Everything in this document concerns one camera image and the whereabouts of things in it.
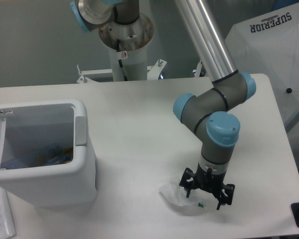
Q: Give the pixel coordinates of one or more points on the white paper notepad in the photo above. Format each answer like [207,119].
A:
[7,228]

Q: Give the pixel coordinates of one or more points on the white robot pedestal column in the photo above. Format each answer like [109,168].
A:
[127,46]

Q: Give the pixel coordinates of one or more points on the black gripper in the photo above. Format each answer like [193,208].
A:
[208,182]

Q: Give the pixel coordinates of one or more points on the white metal base bracket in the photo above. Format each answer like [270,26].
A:
[154,72]

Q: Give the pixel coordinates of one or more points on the crushed clear plastic bottle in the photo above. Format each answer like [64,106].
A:
[51,155]

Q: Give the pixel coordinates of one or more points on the white plastic trash can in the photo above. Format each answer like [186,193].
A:
[32,126]

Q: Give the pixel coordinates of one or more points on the white Superior umbrella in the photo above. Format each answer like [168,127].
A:
[269,44]

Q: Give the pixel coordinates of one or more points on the white plastic wrapper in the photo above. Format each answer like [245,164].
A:
[178,196]

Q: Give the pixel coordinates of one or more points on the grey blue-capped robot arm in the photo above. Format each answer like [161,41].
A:
[207,115]

